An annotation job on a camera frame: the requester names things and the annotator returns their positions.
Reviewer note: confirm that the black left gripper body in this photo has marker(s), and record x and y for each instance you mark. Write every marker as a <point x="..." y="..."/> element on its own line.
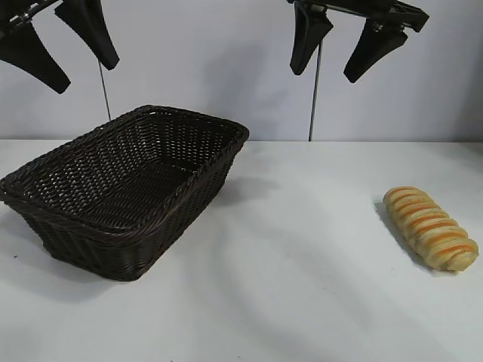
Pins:
<point x="19" y="11"/>

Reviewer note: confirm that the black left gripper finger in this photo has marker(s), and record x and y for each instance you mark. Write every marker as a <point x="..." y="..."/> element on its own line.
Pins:
<point x="94" y="34"/>
<point x="34" y="60"/>

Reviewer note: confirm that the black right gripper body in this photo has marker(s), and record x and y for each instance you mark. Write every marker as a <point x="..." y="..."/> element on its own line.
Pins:
<point x="377" y="9"/>

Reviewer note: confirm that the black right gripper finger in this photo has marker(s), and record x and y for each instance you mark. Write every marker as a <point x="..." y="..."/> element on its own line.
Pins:
<point x="373" y="53"/>
<point x="307" y="37"/>

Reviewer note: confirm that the dark brown wicker basket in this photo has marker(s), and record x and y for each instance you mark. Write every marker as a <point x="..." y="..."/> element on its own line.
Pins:
<point x="151" y="188"/>

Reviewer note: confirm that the long striped bread loaf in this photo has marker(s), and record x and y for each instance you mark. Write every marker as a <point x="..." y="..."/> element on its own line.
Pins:
<point x="430" y="230"/>

